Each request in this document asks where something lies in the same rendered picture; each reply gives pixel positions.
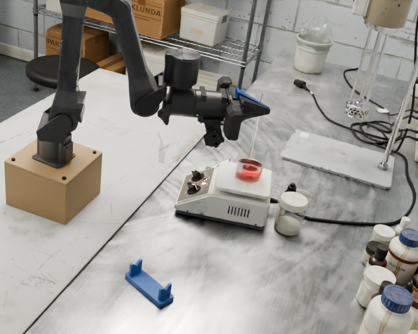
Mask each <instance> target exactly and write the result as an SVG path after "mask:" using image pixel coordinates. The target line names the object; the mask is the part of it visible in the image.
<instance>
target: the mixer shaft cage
mask: <svg viewBox="0 0 418 334"><path fill-rule="evenodd" d="M371 34H372V30H371V29H370V31H369V34H368V38H367V41H366V45H365V47H364V51H363V54H362V59H361V61H360V65H359V68H358V72H357V75H356V79H355V82H354V86H353V89H352V93H351V96H350V99H347V100H346V108H345V110H344V114H345V115H347V116H349V117H351V118H353V119H359V120H363V119H367V118H368V112H369V110H370V109H371V108H372V106H371V104H370V103H368V101H369V98H370V95H371V92H372V88H373V86H374V82H375V79H376V75H377V72H378V69H379V66H380V62H381V60H382V56H383V52H384V49H385V46H386V42H387V39H388V36H389V34H386V36H385V39H384V42H383V46H382V50H381V52H380V57H379V59H378V63H377V66H376V69H375V72H374V76H373V78H372V82H371V85H370V89H369V92H368V96H367V98H366V100H365V101H364V96H365V92H366V89H367V86H368V82H369V79H370V76H371V73H372V69H373V67H374V62H375V60H376V56H377V53H378V49H379V47H380V42H381V40H382V36H383V33H382V32H378V35H377V38H376V41H375V46H374V49H373V52H372V56H371V59H370V63H369V66H368V70H367V72H366V77H365V79H364V83H363V86H362V90H361V92H360V96H359V99H356V98H353V96H354V92H355V89H356V85H357V82H358V78H359V75H360V71H361V69H362V64H363V62H364V58H365V55H366V50H367V48H368V44H369V41H370V37H371ZM353 115H354V116H353ZM356 116H357V117H356Z"/></svg>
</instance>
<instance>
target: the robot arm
mask: <svg viewBox="0 0 418 334"><path fill-rule="evenodd" d="M59 1H60V7H61V10H62V34H61V43H60V52H59V53H60V59H59V69H58V82H57V84H58V85H57V88H56V93H55V95H54V99H53V102H52V106H50V107H49V108H48V109H47V110H45V111H44V112H43V114H42V117H41V120H40V123H39V125H38V129H37V130H36V135H37V153H36V154H34V155H32V159H34V160H37V161H39V162H42V163H43V164H46V165H48V166H51V167H53V168H56V169H57V168H59V167H61V166H63V165H64V164H65V163H67V162H68V161H70V160H71V159H73V158H74V157H75V156H76V154H75V153H73V141H72V133H71V132H72V131H75V130H76V128H77V126H78V122H80V123H82V119H83V116H84V111H85V105H84V101H85V98H86V92H87V91H80V88H79V85H78V82H79V79H78V78H79V71H80V58H81V51H82V39H83V31H84V19H85V14H86V9H87V7H89V8H91V9H94V10H97V11H99V12H102V13H105V14H107V15H108V16H110V17H111V18H112V21H113V25H114V27H115V31H116V35H117V39H118V41H119V46H120V48H121V53H122V56H123V60H124V62H125V67H126V72H127V75H128V84H129V102H130V108H131V110H132V112H133V113H134V114H136V115H138V116H140V117H150V116H153V115H154V114H155V113H156V112H157V116H158V117H159V118H160V119H161V120H162V121H163V123H164V124H165V125H168V124H169V122H170V121H169V117H170V116H171V115H173V116H181V117H194V118H197V120H198V122H200V124H202V123H204V126H205V131H206V134H205V135H204V136H203V137H204V142H205V145H206V146H210V147H215V148H218V146H219V145H220V144H221V143H222V142H224V137H223V136H222V130H221V126H220V125H223V131H224V136H225V137H226V138H227V139H228V140H238V137H239V133H240V127H241V123H242V122H243V121H244V120H246V119H250V118H253V117H258V116H262V115H268V114H270V108H269V107H268V106H266V105H265V104H262V105H261V104H259V102H260V101H258V100H256V99H254V98H253V97H251V96H249V95H248V94H246V93H244V92H243V91H242V90H240V89H239V88H238V87H237V88H236V92H235V93H232V94H231V95H229V89H230V85H231V84H232V81H231V78H230V77H228V76H222V77H221V78H220V79H218V83H217V88H216V91H210V90H205V87H204V86H200V89H192V87H193V86H194V85H196V83H197V79H198V71H199V66H200V58H201V55H200V53H199V52H197V51H195V50H192V49H188V48H182V49H176V50H173V51H165V69H164V71H162V72H161V73H159V74H157V75H155V76H153V74H152V73H151V71H150V69H149V68H148V66H147V64H146V60H145V57H144V53H143V49H142V45H141V41H140V38H139V33H138V30H137V26H136V23H135V18H134V15H133V11H132V2H131V0H59ZM167 86H169V92H168V93H167ZM161 102H163V104H162V108H161V109H159V107H160V103H161ZM224 118H225V119H224Z"/></svg>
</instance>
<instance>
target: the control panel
mask: <svg viewBox="0 0 418 334"><path fill-rule="evenodd" d="M213 172H214V168H211V169H207V170H203V171H201V172H200V173H203V174H204V177H203V179H204V178H206V179H205V180H203V179H201V180H199V181H197V182H193V181H192V180H191V179H192V177H193V175H192V174H189V175H187V176H186V178H185V180H184V183H183V185H182V189H181V191H180V194H179V197H178V200H177V201H182V200H185V199H189V198H192V197H196V196H200V195H204V194H207V193H208V190H209V187H210V182H211V179H212V175H213ZM188 182H192V183H194V184H196V185H198V186H200V187H201V189H200V191H199V192H197V193H195V194H188V193H187V191H188V189H189V188H188V186H187V183H188ZM203 182H205V184H202V183H203Z"/></svg>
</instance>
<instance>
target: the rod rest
mask: <svg viewBox="0 0 418 334"><path fill-rule="evenodd" d="M142 262H143V260H142V259H141V258H140V259H139V260H138V261H137V262H136V263H135V264H133V263H130V265H129V272H126V273H125V278H126V279H127V280H128V281H129V282H130V283H132V284H133V285H134V286H135V287H136V288H137V289H138V290H139V291H141V292H142V293H143V294H144V295H145V296H147V297H148V298H149V299H150V300H151V301H152V302H153V303H154V304H156V305H157V306H158V307H163V306H165V305H167V304H169V303H170V302H172V301H173V300H174V296H173V295H172V294H171V288H172V284H171V283H170V282H169V283H168V284H167V285H166V287H165V288H164V287H163V286H162V285H160V284H159V283H158V282H157V281H156V280H155V279H153V278H152V277H151V276H150V275H148V274H147V273H146V272H145V271H144V270H143V269H142Z"/></svg>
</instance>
